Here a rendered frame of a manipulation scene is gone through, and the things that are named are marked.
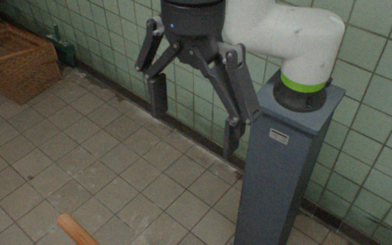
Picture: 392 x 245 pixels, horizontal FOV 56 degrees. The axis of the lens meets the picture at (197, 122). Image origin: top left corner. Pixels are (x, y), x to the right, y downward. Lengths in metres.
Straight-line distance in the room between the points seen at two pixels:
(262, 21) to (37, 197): 1.87
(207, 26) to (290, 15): 0.53
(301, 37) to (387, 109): 0.80
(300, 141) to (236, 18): 0.38
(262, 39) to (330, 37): 0.16
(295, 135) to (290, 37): 0.29
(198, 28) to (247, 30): 0.52
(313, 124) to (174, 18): 0.66
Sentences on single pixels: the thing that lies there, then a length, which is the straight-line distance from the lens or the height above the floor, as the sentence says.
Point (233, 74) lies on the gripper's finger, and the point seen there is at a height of 1.62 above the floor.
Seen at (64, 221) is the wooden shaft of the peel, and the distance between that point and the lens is 0.84.
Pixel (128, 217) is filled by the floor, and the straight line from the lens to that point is 2.22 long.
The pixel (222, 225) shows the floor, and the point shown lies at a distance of 2.16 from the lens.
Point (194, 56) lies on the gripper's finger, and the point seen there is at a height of 1.63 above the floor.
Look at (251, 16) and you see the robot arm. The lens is 0.91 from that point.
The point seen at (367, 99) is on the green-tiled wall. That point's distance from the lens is 1.64.
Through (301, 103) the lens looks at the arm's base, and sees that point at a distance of 1.02.
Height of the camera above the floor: 1.88
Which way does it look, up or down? 45 degrees down
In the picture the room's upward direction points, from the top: straight up
